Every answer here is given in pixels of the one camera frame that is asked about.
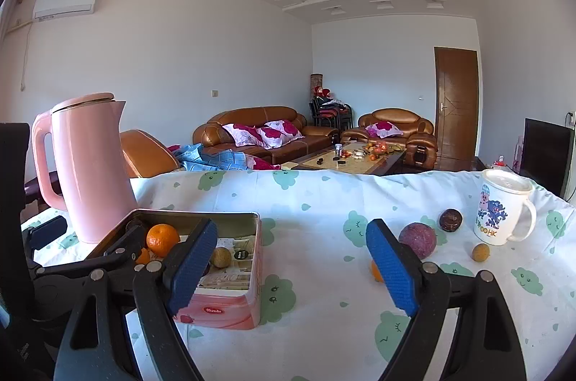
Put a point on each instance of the small orange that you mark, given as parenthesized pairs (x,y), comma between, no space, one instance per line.
(375,271)

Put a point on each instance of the dark television cabinet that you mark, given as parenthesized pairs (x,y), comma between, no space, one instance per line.
(481,165)

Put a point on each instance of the tall brown cylinder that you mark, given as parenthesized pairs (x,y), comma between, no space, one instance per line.
(316,82)

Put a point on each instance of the oval orange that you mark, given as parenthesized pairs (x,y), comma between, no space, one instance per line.
(143,257)

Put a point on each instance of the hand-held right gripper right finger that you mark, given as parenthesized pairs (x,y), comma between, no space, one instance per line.
(393,273)

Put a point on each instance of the blue checked blanket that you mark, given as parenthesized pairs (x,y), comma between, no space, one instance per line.
(216,158)

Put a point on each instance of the white printed mug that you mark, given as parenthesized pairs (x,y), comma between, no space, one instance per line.
(495,223)

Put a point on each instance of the dark wooden chair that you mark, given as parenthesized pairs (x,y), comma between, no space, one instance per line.
(38,192)

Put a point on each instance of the brown leather armchair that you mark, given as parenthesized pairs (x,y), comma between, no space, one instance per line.
(396,115)

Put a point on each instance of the heap of small oranges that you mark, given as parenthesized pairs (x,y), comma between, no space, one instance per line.
(378,147)

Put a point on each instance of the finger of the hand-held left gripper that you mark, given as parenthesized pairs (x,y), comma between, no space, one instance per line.
(108,248)
(49,230)

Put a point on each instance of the small metal can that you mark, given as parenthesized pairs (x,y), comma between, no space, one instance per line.
(338,150)

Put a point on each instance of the white green-cloud tablecloth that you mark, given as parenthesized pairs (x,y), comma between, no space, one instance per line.
(315,273)

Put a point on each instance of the pink floral pillow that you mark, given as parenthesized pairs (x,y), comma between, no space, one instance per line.
(384,129)
(240,133)
(279,131)

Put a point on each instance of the dark passion fruit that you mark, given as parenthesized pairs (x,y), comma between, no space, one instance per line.
(451,220)

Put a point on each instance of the small yellow-brown fruit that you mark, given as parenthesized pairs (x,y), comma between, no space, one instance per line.
(480,251)
(221,257)

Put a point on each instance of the brown leather seat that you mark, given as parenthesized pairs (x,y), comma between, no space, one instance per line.
(144,156)

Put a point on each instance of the pink tin box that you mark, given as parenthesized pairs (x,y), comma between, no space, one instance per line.
(229,311)

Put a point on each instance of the pink electric kettle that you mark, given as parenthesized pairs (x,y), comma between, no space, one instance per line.
(90,174)

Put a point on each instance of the purple round radish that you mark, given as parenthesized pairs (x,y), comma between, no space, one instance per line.
(417,239)

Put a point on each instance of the brown wooden door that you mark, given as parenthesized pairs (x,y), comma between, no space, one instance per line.
(454,106)

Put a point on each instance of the large round orange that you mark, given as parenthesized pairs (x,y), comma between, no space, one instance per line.
(162,239)

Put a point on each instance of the brown leather sofa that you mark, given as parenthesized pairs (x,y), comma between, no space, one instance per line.
(252,115)

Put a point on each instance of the black television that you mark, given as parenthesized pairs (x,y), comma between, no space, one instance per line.
(544,151)

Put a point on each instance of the wooden coffee table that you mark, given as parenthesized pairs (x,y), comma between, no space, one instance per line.
(360,166)

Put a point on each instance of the stacked dark chairs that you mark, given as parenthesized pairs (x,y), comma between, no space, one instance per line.
(330,115)

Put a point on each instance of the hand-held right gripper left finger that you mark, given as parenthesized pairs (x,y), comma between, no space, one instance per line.
(191,268)

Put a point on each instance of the white air conditioner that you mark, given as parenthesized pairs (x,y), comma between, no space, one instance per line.
(65,1)

